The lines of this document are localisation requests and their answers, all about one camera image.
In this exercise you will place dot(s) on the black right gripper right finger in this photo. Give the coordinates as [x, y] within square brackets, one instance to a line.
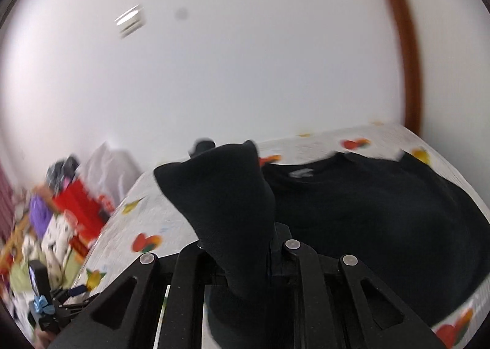
[341, 303]

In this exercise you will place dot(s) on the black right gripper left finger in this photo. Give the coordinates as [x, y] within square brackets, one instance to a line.
[155, 302]

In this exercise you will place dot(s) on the black Li-Ning sweatshirt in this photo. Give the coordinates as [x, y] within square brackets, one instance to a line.
[415, 230]

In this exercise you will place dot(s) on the dark clothes in red bag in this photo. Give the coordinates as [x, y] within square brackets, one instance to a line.
[61, 174]

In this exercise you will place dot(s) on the white black-spotted bedding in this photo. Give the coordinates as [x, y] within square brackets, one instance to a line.
[52, 250]

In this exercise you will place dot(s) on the white lace fruit tablecloth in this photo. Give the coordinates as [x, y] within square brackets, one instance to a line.
[146, 221]

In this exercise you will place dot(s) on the red paper shopping bag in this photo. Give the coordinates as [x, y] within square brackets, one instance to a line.
[85, 213]

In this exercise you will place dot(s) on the purple bag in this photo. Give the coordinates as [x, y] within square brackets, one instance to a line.
[40, 215]

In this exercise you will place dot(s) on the white Miniso plastic bag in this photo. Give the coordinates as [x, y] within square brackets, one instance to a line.
[108, 175]

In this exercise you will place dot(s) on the brown wooden door frame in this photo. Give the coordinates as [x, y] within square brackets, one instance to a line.
[412, 69]

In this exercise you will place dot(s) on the white wall switch box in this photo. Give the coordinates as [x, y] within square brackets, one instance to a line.
[130, 21]

